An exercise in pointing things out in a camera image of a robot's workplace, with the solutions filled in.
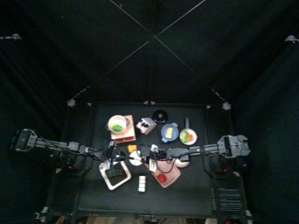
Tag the pink toy stove box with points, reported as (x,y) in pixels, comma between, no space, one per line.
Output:
(126,136)

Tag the blue toy bowl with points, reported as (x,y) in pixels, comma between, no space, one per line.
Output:
(170,133)

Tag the green toy vegetable in pot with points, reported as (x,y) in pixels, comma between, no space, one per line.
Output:
(117,127)

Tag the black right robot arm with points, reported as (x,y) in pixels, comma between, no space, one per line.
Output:
(218,147)

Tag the white text label sticker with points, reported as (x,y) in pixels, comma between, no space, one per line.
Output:
(230,201)

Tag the white toy frying pan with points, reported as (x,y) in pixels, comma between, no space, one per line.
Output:
(189,136)

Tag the yellow toy butter block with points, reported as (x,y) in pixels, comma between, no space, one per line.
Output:
(170,133)

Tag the white segmented block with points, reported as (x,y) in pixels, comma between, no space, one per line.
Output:
(142,183)

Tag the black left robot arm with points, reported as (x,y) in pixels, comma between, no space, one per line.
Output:
(54,143)

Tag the black round lid with knob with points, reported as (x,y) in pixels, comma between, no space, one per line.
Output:
(159,116)

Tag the red toy tomato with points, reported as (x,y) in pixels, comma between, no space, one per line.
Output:
(163,178)

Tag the pink plastic tray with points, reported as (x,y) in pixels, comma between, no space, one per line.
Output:
(171,175)

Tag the green toy vegetable piece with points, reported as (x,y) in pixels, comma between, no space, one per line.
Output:
(185,136)

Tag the orange toy food piece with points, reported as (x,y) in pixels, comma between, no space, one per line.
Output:
(133,148)

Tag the white square tray black inset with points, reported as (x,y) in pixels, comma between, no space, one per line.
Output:
(115,176)

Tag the orange toy carrot slice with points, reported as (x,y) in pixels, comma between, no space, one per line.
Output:
(192,137)

